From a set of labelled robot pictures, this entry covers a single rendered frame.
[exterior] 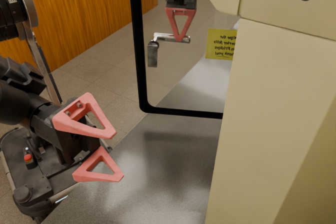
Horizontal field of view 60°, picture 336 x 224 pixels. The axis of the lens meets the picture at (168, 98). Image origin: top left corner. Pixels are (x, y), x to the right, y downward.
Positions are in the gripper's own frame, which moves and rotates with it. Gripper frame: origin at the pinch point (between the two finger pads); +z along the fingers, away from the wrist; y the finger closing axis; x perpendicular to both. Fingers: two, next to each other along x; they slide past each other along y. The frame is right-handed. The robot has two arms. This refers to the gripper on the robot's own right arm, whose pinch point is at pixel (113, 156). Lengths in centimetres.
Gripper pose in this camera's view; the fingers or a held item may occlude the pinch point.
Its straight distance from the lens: 43.5
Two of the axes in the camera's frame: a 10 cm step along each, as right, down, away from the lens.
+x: 5.4, -5.5, 6.4
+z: 8.4, 3.4, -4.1
